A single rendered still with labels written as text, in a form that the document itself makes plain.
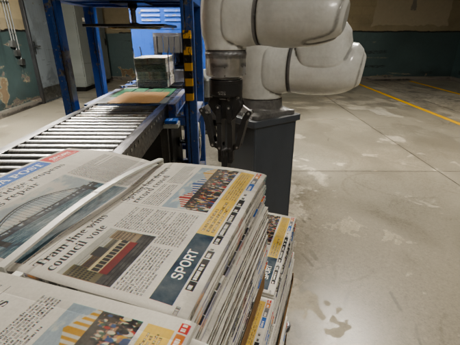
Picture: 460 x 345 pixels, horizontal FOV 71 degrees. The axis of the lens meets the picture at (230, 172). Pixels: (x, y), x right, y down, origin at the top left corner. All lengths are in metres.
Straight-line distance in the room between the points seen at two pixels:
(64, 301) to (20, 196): 0.23
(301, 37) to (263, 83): 0.41
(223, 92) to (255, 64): 0.35
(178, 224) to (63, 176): 0.22
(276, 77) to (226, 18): 0.40
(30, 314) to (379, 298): 1.78
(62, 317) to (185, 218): 0.16
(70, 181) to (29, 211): 0.08
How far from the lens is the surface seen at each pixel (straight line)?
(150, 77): 3.15
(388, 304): 1.93
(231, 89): 0.72
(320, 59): 1.01
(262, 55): 1.05
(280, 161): 1.16
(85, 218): 0.41
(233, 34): 0.69
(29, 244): 0.38
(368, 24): 10.46
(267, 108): 1.08
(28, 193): 0.50
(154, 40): 4.73
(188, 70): 2.29
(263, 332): 0.56
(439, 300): 2.08
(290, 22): 0.65
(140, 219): 0.38
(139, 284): 0.30
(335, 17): 0.66
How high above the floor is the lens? 1.25
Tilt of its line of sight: 23 degrees down
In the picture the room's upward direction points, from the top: straight up
